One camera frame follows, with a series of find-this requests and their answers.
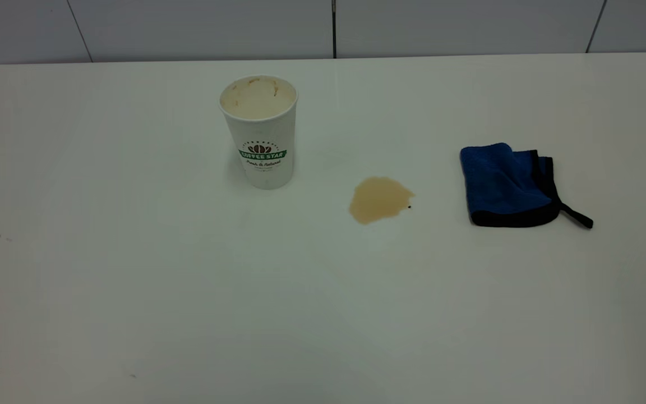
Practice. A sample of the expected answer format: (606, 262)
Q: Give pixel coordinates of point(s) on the white paper coffee cup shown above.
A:
(264, 134)

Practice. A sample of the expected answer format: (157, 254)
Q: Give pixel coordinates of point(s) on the brown coffee spill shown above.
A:
(379, 200)

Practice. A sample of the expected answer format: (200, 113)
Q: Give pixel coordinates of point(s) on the blue microfiber cloth black trim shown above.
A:
(499, 182)

